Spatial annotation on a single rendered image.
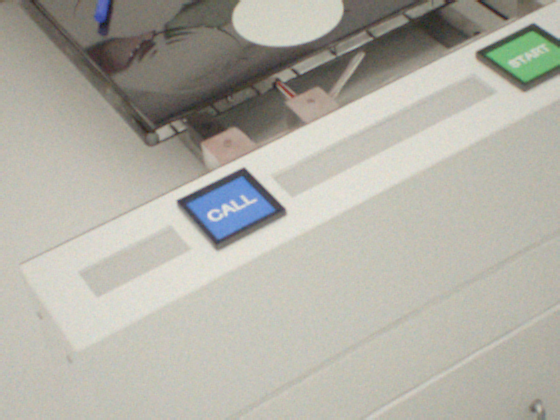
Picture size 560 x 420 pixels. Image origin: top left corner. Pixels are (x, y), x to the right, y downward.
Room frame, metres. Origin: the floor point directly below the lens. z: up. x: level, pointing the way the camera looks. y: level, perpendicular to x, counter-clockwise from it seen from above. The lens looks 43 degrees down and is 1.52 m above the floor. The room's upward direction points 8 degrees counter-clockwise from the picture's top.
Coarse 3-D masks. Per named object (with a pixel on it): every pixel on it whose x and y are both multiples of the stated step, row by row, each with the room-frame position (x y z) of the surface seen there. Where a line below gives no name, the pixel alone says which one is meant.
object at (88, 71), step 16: (16, 0) 1.00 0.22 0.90; (32, 0) 1.00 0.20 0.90; (32, 16) 0.97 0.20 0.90; (48, 16) 0.97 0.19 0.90; (48, 32) 0.94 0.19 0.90; (64, 48) 0.91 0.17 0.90; (80, 64) 0.88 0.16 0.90; (96, 80) 0.86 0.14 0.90; (112, 96) 0.83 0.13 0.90; (128, 112) 0.80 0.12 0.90; (144, 128) 0.78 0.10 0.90
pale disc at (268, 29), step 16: (256, 0) 0.95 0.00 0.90; (272, 0) 0.94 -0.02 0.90; (288, 0) 0.94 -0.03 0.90; (304, 0) 0.93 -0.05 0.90; (320, 0) 0.93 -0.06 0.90; (336, 0) 0.93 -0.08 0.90; (240, 16) 0.92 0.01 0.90; (256, 16) 0.92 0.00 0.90; (272, 16) 0.92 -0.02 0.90; (288, 16) 0.91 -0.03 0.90; (304, 16) 0.91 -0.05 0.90; (320, 16) 0.91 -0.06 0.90; (336, 16) 0.90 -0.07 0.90; (240, 32) 0.90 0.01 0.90; (256, 32) 0.90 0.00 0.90; (272, 32) 0.89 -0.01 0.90; (288, 32) 0.89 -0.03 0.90; (304, 32) 0.88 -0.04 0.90; (320, 32) 0.88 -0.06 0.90
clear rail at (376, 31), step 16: (432, 0) 0.90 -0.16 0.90; (448, 0) 0.90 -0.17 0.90; (400, 16) 0.88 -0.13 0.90; (416, 16) 0.89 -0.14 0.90; (368, 32) 0.87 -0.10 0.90; (384, 32) 0.87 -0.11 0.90; (336, 48) 0.85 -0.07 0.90; (352, 48) 0.86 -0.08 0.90; (288, 64) 0.84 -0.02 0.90; (304, 64) 0.84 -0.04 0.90; (320, 64) 0.84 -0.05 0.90; (256, 80) 0.82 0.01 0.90; (272, 80) 0.82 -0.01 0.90; (288, 80) 0.83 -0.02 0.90; (224, 96) 0.81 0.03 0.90; (240, 96) 0.81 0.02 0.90; (256, 96) 0.81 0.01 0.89; (192, 112) 0.79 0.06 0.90; (224, 112) 0.80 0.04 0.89; (160, 128) 0.78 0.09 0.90; (176, 128) 0.78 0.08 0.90
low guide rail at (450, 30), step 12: (444, 12) 0.95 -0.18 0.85; (456, 12) 0.95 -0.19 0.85; (420, 24) 0.97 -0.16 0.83; (432, 24) 0.96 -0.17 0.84; (444, 24) 0.94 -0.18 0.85; (456, 24) 0.93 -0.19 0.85; (468, 24) 0.93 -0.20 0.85; (432, 36) 0.96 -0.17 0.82; (444, 36) 0.94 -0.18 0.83; (456, 36) 0.92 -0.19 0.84; (468, 36) 0.91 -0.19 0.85
